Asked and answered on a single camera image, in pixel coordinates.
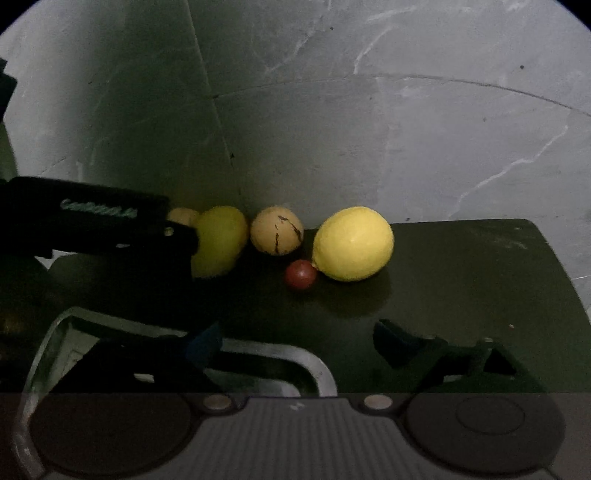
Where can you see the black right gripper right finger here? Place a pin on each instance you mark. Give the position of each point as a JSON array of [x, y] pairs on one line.
[[433, 365]]

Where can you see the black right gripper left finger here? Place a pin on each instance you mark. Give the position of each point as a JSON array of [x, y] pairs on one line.
[[122, 409]]

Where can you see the large striped beige melon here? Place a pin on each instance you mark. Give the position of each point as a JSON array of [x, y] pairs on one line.
[[184, 216]]

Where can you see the green pear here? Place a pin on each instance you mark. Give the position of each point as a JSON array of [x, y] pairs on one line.
[[222, 233]]

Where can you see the yellow lemon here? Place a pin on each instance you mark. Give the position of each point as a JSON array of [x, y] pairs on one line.
[[353, 244]]

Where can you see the small striped beige melon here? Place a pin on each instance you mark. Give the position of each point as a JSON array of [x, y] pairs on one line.
[[276, 231]]

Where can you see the red cherry tomato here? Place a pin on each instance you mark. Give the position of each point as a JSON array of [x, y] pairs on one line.
[[301, 274]]

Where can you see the silver metal tray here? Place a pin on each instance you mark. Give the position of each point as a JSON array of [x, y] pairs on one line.
[[238, 370]]

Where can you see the black table mat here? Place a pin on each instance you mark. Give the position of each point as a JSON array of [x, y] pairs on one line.
[[462, 281]]

